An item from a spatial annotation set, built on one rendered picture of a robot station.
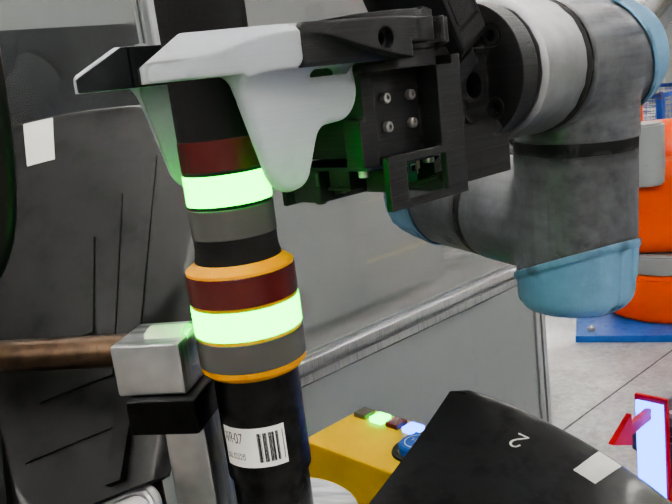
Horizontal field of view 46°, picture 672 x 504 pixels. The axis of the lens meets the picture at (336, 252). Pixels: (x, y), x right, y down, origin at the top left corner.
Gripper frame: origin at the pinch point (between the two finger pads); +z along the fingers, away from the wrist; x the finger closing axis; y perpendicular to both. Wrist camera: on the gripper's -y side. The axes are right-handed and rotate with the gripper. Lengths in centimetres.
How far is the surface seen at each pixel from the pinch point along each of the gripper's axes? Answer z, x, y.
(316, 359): -65, 70, 46
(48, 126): -5.0, 19.4, 2.4
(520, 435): -26.1, 3.2, 26.1
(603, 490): -25.7, -2.9, 28.0
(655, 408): -37.5, -0.8, 27.6
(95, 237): -3.4, 12.8, 8.2
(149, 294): -3.8, 8.9, 10.9
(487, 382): -112, 70, 67
